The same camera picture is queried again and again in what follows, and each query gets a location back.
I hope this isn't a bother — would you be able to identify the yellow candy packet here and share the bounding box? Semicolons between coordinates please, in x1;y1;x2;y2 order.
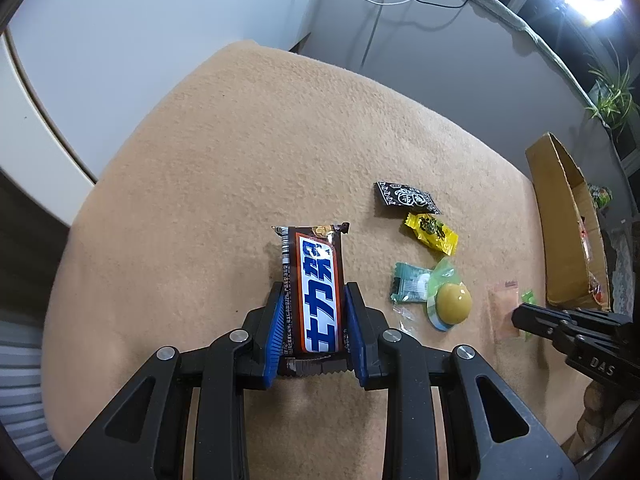
404;212;459;256

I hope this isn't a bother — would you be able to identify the brown blue-lettered chocolate bar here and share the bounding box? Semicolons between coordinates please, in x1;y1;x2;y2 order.
270;221;351;378

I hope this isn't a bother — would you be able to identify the small green snack packet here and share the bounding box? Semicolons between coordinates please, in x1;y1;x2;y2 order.
390;261;433;307

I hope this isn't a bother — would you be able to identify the white cabinet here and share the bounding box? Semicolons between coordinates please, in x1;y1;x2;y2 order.
0;0;331;226

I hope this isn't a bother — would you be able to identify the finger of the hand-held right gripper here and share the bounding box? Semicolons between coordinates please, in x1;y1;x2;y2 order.
511;308;571;358
520;301;631;331

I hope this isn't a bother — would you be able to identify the black patterned candy packet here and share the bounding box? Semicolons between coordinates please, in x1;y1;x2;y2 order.
374;180;442;215

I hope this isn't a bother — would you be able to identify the green snack bag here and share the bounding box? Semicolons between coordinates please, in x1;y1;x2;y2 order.
587;182;613;211

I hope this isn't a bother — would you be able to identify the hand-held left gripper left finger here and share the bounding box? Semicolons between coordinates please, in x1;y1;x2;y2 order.
52;281;286;480

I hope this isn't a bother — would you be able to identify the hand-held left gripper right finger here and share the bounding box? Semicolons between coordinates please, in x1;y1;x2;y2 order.
342;282;581;480

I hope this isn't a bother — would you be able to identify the grey stone windowsill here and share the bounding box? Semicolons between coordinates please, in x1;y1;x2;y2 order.
365;0;601;111

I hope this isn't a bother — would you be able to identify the grey ribbed radiator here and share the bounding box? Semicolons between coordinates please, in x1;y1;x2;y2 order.
0;320;66;466

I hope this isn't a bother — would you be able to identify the cardboard box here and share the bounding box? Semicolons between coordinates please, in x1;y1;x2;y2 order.
524;131;615;312

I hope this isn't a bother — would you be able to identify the white patterned lace cloth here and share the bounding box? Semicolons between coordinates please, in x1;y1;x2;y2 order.
607;230;640;301

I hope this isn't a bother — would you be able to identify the green jelly cup yellow ball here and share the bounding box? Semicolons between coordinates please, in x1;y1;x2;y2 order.
425;256;473;332

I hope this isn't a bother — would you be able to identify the person's right hand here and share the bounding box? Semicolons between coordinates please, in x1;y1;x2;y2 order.
575;382;640;461

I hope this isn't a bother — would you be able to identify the potted spider plant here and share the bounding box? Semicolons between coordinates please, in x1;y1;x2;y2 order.
582;52;640;133

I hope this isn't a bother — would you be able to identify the pink translucent packet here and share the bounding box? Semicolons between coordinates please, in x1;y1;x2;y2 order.
490;281;523;345

